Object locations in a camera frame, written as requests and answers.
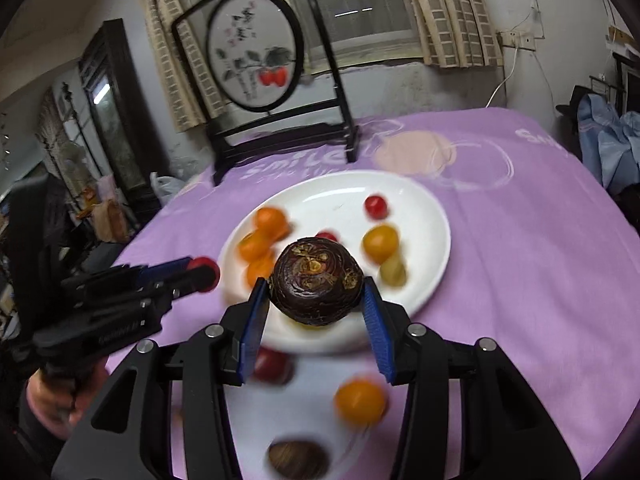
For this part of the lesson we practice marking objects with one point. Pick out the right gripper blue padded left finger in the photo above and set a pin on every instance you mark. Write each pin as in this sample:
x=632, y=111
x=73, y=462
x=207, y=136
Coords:
x=125, y=434

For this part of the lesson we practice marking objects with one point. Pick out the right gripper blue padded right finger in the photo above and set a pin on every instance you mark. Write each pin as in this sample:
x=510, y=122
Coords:
x=506, y=431

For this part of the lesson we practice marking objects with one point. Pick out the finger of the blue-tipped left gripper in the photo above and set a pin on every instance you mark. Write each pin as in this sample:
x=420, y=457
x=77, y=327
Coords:
x=128, y=277

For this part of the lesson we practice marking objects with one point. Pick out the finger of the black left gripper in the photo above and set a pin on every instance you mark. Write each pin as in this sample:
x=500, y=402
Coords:
x=167, y=282

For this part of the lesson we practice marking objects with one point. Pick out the large orange tangerine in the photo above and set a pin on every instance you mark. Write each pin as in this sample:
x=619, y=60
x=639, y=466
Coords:
x=260, y=268

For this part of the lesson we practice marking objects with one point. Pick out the large dark mangosteen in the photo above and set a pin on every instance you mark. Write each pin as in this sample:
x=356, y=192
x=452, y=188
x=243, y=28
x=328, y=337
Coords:
x=316, y=281

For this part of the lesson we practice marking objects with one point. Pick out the small red cherry tomato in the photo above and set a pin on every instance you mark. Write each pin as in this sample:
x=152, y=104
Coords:
x=327, y=235

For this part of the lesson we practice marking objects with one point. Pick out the yellow-orange round fruit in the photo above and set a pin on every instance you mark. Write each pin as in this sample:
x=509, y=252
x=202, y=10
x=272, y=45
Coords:
x=380, y=243

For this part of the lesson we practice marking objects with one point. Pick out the olive yellow small fruit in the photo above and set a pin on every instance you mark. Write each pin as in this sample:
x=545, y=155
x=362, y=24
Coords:
x=393, y=271

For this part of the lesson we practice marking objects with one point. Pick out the green-yellow large fruit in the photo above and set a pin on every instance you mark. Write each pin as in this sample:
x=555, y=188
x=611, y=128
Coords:
x=310, y=324

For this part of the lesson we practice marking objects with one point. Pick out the person's left hand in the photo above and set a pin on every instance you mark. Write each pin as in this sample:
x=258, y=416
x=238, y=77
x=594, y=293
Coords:
x=57, y=404

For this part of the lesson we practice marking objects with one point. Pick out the white plastic bag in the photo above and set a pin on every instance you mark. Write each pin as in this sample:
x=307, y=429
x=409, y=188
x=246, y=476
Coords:
x=165, y=188

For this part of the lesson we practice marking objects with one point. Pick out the dark red plum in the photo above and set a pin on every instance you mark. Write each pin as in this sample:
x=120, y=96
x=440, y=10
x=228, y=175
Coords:
x=273, y=367

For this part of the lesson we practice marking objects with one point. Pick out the orange fruit right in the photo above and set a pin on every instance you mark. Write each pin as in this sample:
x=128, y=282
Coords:
x=360, y=403

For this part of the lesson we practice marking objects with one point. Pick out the dark framed mirror cabinet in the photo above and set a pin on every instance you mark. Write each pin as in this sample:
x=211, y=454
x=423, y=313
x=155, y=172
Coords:
x=122, y=120

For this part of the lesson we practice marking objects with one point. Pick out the purple table cloth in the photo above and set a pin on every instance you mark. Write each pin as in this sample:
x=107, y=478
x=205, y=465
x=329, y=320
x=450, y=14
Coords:
x=542, y=260

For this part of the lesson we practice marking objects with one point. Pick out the round painting black stand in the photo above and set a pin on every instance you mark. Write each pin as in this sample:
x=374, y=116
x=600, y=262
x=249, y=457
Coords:
x=255, y=52

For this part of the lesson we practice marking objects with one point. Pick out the left beige curtain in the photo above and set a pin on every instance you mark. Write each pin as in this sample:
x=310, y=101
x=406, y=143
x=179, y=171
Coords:
x=189, y=86

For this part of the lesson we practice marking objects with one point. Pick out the beige curtain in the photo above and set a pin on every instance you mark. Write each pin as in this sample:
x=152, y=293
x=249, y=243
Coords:
x=189, y=86
x=456, y=33

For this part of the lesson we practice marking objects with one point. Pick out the blue cloth pile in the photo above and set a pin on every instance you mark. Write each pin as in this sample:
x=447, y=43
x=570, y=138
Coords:
x=609, y=143

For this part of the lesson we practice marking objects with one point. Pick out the right beige curtain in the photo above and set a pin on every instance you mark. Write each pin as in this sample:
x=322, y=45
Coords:
x=456, y=33

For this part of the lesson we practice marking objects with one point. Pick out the white wall socket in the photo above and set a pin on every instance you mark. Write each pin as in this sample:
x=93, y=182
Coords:
x=516, y=39

